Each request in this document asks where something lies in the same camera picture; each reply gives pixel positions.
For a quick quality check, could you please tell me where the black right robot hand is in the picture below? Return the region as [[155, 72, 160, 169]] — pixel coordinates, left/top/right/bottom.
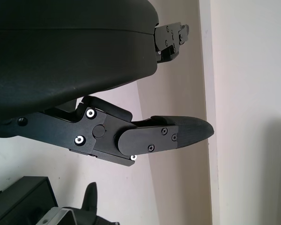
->
[[60, 182, 123, 225]]

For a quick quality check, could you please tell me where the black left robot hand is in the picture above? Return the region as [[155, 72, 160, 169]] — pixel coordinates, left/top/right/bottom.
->
[[0, 0, 215, 168]]

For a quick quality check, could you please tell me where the black camera box base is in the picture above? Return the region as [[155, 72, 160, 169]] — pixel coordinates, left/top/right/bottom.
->
[[0, 176, 59, 225]]

